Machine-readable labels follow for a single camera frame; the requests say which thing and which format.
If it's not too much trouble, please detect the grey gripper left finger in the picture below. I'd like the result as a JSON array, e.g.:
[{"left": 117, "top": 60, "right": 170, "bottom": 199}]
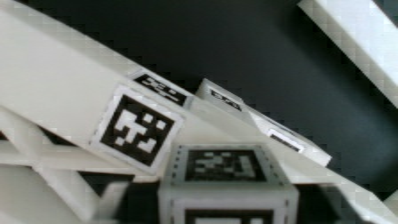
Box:
[{"left": 87, "top": 181, "right": 161, "bottom": 224}]

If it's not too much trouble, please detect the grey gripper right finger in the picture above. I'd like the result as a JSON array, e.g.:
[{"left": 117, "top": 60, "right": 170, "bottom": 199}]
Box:
[{"left": 294, "top": 184, "right": 362, "bottom": 224}]

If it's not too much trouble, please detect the small tag cube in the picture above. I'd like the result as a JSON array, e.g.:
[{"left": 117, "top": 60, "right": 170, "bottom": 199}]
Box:
[{"left": 158, "top": 144, "right": 298, "bottom": 224}]

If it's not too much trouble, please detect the white chair back frame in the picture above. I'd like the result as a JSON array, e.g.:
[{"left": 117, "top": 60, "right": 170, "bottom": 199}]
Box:
[{"left": 0, "top": 0, "right": 197, "bottom": 224}]

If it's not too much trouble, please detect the white chair leg with tag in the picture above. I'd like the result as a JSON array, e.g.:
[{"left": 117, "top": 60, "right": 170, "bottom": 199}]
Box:
[{"left": 248, "top": 109, "right": 332, "bottom": 166}]

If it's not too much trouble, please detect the white chair seat part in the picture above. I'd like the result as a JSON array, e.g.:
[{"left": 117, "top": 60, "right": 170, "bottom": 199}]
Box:
[{"left": 182, "top": 98, "right": 398, "bottom": 224}]

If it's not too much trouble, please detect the white chair leg block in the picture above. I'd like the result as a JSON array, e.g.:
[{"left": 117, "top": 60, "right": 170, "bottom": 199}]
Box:
[{"left": 195, "top": 79, "right": 245, "bottom": 114}]

